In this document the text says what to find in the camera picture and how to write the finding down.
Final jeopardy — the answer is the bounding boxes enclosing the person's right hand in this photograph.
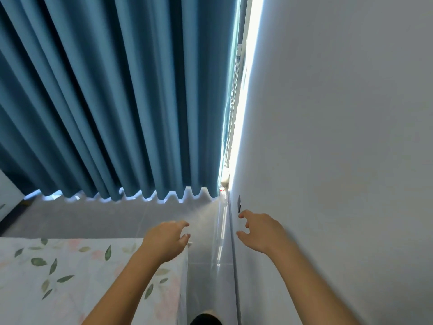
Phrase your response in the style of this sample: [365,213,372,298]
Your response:
[236,209,291,258]

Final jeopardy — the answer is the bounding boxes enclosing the person's left hand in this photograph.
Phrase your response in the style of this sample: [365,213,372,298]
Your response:
[140,219,191,265]

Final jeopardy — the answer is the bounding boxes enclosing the person's left forearm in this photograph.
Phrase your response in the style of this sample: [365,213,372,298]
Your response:
[81,248,183,325]

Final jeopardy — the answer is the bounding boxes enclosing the person's right forearm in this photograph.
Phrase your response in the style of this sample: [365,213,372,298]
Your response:
[270,245,363,325]

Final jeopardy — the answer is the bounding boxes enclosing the white bedside table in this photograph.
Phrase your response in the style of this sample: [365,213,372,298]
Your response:
[0,169,26,222]

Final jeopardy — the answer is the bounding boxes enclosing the black shorts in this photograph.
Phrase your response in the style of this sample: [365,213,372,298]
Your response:
[189,313,224,325]

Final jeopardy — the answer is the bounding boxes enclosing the floral bed sheet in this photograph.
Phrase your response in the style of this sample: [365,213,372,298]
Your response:
[0,237,189,325]

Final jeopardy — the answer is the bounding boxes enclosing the blue curtain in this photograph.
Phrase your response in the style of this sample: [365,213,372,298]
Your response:
[0,0,243,203]

